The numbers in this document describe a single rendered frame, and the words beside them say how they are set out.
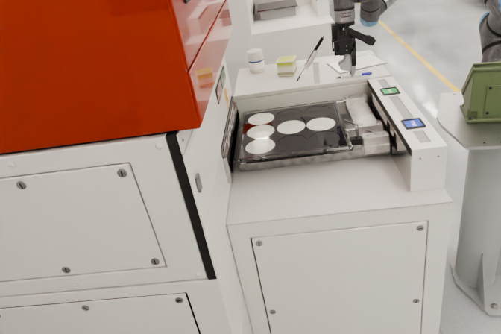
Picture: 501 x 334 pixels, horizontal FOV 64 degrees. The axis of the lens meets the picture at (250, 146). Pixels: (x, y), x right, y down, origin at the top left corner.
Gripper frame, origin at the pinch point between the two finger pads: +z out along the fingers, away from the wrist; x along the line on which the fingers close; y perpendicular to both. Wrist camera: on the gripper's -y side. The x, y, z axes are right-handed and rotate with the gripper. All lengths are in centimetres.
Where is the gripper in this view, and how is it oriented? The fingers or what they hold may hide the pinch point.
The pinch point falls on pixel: (353, 72)
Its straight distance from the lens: 166.0
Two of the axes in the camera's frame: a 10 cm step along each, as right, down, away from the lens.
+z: 1.6, 8.9, 4.3
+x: -0.5, 4.4, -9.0
